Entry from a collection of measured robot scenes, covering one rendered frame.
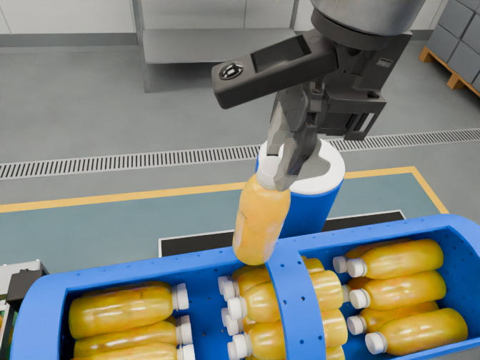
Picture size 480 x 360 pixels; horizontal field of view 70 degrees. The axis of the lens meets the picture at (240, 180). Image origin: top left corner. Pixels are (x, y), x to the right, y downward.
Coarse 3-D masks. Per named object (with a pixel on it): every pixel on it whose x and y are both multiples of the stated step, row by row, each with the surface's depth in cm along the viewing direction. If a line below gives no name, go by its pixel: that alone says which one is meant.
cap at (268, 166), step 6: (270, 156) 44; (276, 156) 44; (264, 162) 43; (270, 162) 43; (276, 162) 44; (258, 168) 44; (264, 168) 43; (270, 168) 43; (276, 168) 43; (258, 174) 44; (264, 174) 42; (270, 174) 42; (264, 180) 43; (270, 180) 42
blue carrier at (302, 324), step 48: (288, 240) 69; (336, 240) 67; (384, 240) 87; (48, 288) 56; (96, 288) 72; (192, 288) 79; (288, 288) 58; (48, 336) 50; (192, 336) 77; (288, 336) 55
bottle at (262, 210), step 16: (256, 176) 44; (256, 192) 44; (272, 192) 44; (288, 192) 46; (240, 208) 48; (256, 208) 45; (272, 208) 45; (288, 208) 47; (240, 224) 50; (256, 224) 47; (272, 224) 47; (240, 240) 53; (256, 240) 50; (272, 240) 51; (240, 256) 56; (256, 256) 54
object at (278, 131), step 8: (280, 104) 40; (280, 112) 39; (272, 120) 42; (280, 120) 39; (272, 128) 42; (280, 128) 40; (288, 128) 40; (272, 136) 42; (280, 136) 42; (288, 136) 43; (272, 144) 43; (280, 144) 43; (272, 152) 44
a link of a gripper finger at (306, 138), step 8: (312, 120) 33; (304, 128) 33; (312, 128) 33; (296, 136) 35; (304, 136) 33; (312, 136) 33; (296, 144) 35; (304, 144) 34; (312, 144) 34; (296, 152) 35; (304, 152) 34; (312, 152) 34; (296, 160) 35; (304, 160) 35; (288, 168) 37; (296, 168) 37
